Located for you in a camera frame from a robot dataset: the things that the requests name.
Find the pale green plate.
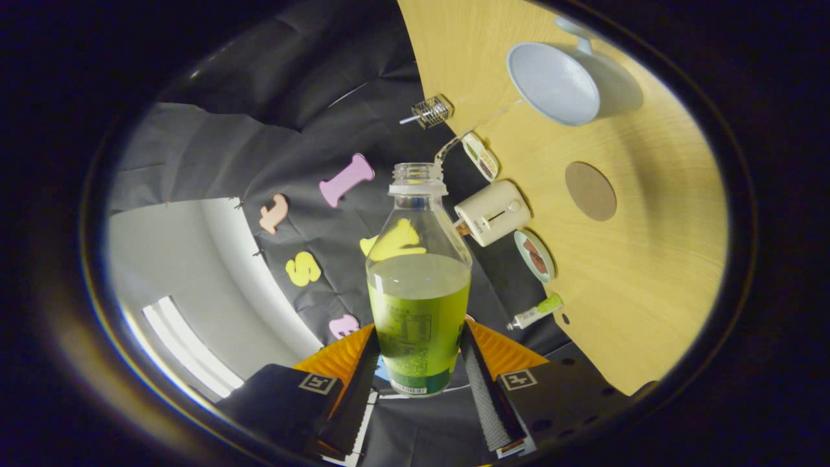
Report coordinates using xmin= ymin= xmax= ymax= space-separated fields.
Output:
xmin=514 ymin=230 xmax=556 ymax=284

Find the clear juice bottle green label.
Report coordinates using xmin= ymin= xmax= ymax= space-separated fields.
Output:
xmin=366 ymin=162 xmax=473 ymax=398

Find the black backdrop cloth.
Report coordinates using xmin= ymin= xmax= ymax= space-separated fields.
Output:
xmin=107 ymin=0 xmax=639 ymax=467

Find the white cup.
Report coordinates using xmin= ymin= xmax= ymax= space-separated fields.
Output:
xmin=506 ymin=16 xmax=645 ymax=127

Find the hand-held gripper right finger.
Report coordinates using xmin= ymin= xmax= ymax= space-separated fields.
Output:
xmin=459 ymin=318 xmax=631 ymax=455

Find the wire mesh holder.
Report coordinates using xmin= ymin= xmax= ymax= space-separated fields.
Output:
xmin=412 ymin=94 xmax=455 ymax=129

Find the wooden table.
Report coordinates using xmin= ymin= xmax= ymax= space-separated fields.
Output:
xmin=397 ymin=0 xmax=730 ymax=396

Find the white toaster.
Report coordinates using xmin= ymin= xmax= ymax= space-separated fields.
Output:
xmin=454 ymin=180 xmax=532 ymax=248

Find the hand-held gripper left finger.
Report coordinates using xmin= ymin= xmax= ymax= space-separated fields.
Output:
xmin=216 ymin=323 xmax=382 ymax=460

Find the white divided tray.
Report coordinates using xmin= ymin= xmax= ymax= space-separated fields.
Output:
xmin=462 ymin=132 xmax=499 ymax=182

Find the round brown coaster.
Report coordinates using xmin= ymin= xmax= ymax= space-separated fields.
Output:
xmin=564 ymin=161 xmax=618 ymax=222

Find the ceiling light panel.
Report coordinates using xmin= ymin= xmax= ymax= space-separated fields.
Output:
xmin=141 ymin=296 xmax=246 ymax=398

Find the small white green bottle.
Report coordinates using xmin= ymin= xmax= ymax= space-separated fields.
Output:
xmin=506 ymin=293 xmax=564 ymax=331

